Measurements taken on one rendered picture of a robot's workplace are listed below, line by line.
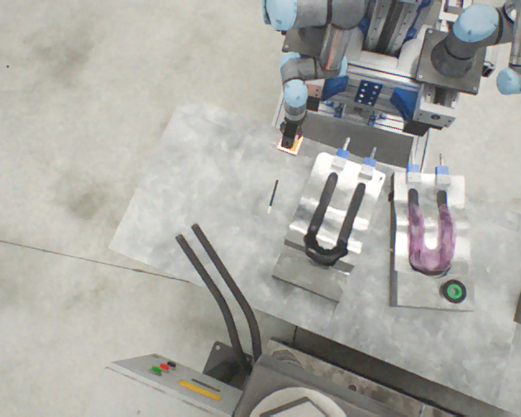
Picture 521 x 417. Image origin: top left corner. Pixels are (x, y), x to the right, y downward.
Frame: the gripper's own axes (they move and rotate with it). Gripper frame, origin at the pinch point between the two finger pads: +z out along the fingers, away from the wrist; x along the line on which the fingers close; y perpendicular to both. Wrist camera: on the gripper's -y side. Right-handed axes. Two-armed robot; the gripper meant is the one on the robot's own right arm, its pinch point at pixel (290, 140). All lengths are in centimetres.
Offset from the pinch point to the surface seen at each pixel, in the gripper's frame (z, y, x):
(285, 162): 4.6, -7.7, -1.0
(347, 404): -116, -74, -30
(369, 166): -7.6, -2.8, -31.6
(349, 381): 6, -76, -51
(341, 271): -1, -42, -35
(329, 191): -3.4, -15.5, -21.2
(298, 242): -8.5, -38.9, -17.3
